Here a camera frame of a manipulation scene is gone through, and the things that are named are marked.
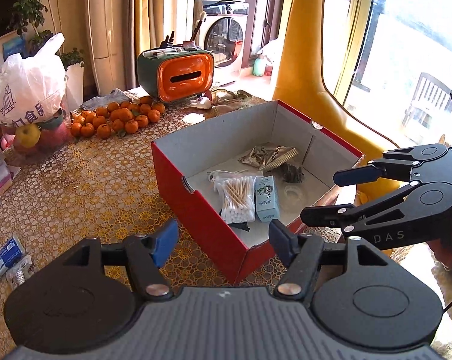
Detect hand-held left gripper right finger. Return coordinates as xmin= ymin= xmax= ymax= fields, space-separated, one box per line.
xmin=268 ymin=219 xmax=393 ymax=301

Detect bag of black screws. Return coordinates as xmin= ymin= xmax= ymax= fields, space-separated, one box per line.
xmin=276 ymin=161 xmax=305 ymax=184

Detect grey cloth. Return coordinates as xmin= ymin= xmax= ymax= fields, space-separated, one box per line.
xmin=79 ymin=88 xmax=132 ymax=111

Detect blue white blister packet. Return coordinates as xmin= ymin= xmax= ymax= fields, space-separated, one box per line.
xmin=0 ymin=234 xmax=27 ymax=284

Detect beige curtain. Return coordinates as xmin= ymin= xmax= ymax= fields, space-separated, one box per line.
xmin=83 ymin=0 xmax=189 ymax=94

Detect yellow lace-patterned desktop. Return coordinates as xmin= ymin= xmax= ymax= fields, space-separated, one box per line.
xmin=0 ymin=86 xmax=365 ymax=349

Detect green potted plant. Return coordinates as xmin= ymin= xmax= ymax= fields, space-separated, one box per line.
xmin=6 ymin=0 xmax=86 ymax=68

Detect white usb cable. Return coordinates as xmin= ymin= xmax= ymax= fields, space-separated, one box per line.
xmin=206 ymin=170 xmax=249 ymax=182

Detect orange green tissue box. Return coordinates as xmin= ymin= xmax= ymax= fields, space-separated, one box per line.
xmin=137 ymin=43 xmax=215 ymax=104

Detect red cardboard box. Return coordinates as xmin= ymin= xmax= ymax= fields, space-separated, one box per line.
xmin=151 ymin=99 xmax=365 ymax=286

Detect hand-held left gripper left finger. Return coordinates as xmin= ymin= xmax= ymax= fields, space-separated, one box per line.
xmin=62 ymin=218 xmax=179 ymax=301

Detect beige crumpled cloth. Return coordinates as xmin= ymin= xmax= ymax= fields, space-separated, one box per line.
xmin=209 ymin=89 xmax=253 ymax=115

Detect yellow giraffe statue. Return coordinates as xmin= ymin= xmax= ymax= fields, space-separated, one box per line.
xmin=273 ymin=0 xmax=403 ymax=199

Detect clear tape roll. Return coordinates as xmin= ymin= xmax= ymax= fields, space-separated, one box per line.
xmin=282 ymin=184 xmax=309 ymax=205

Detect pile of tangerines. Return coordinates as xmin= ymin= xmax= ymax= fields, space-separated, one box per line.
xmin=70 ymin=95 xmax=166 ymax=139

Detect white plastic bag of fruit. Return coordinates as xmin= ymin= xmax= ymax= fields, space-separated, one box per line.
xmin=0 ymin=32 xmax=74 ymax=158

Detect silver foil packet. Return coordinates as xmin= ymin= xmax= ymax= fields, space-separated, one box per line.
xmin=238 ymin=142 xmax=299 ymax=171

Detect small white bulb-shaped gadget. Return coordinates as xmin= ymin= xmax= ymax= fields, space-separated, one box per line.
xmin=6 ymin=257 xmax=33 ymax=290

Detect white washing machine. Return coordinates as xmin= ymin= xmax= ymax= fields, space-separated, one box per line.
xmin=188 ymin=0 xmax=249 ymax=83

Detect light blue small carton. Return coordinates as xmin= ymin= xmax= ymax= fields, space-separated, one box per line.
xmin=254 ymin=175 xmax=280 ymax=223

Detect person's right hand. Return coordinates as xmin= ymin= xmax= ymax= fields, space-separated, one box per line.
xmin=429 ymin=229 xmax=452 ymax=289

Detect bag of cotton swabs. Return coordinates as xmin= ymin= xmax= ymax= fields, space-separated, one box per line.
xmin=212 ymin=170 xmax=264 ymax=226

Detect outdoor chair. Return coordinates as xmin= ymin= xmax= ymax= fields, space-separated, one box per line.
xmin=400 ymin=72 xmax=452 ymax=145

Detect black foil packet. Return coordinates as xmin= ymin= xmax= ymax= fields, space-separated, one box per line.
xmin=220 ymin=202 xmax=251 ymax=233

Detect white planter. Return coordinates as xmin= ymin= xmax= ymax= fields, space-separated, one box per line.
xmin=64 ymin=62 xmax=84 ymax=111

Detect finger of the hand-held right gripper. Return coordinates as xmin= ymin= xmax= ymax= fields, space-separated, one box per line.
xmin=333 ymin=143 xmax=422 ymax=188
xmin=300 ymin=182 xmax=422 ymax=239

